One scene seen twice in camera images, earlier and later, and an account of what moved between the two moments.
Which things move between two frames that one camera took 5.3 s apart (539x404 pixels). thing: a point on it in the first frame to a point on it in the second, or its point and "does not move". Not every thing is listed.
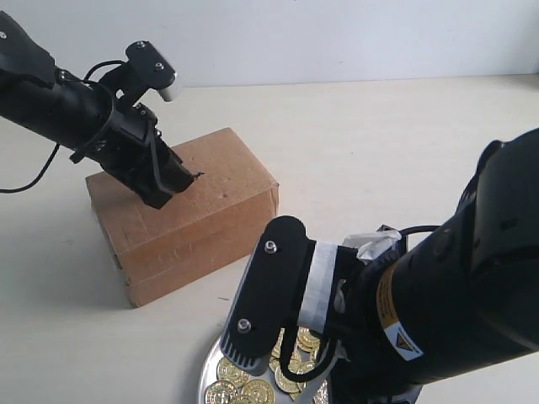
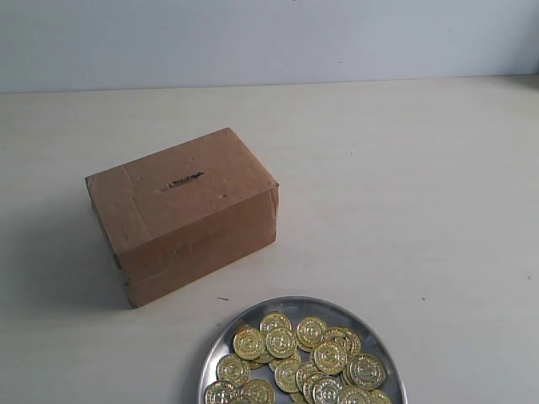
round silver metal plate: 301,363 to 334,313
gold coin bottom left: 221,392 does not move
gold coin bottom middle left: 257,391 does not move
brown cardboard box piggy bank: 228,212 does not move
